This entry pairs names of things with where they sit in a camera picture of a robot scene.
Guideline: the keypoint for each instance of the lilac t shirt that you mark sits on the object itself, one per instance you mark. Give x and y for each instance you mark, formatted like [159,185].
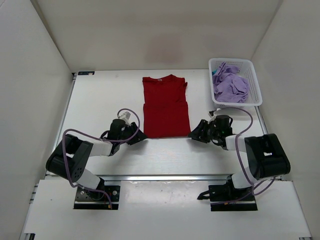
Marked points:
[228,86]

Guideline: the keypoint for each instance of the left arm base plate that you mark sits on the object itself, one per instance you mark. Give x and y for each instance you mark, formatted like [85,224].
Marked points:
[88,200]

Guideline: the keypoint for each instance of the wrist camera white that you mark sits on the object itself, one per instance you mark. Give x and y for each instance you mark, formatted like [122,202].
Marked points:
[124,116]
[212,115]

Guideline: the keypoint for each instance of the small label sticker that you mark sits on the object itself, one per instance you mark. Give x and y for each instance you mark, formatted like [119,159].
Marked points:
[86,73]

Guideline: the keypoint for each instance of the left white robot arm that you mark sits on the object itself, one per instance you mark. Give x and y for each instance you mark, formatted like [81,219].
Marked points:
[70,157]

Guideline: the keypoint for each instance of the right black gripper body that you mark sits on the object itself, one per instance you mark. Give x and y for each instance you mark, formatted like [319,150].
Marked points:
[213,133]

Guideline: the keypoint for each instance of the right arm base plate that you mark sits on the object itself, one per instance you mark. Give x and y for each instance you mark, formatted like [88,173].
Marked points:
[225,198]

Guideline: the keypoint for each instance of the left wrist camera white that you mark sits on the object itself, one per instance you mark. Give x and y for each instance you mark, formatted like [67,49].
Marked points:
[124,116]

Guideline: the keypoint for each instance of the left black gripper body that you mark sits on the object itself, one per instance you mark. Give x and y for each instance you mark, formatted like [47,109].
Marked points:
[129,130]

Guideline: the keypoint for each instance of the white plastic basket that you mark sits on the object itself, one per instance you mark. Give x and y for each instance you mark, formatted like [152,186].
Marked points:
[246,70]

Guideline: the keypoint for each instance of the red t shirt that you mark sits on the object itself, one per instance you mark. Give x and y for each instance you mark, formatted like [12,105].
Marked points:
[165,109]

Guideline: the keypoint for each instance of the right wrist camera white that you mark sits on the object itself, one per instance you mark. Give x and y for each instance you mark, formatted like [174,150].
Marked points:
[212,115]

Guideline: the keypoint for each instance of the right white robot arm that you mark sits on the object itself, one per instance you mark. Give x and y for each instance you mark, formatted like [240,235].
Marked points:
[260,157]

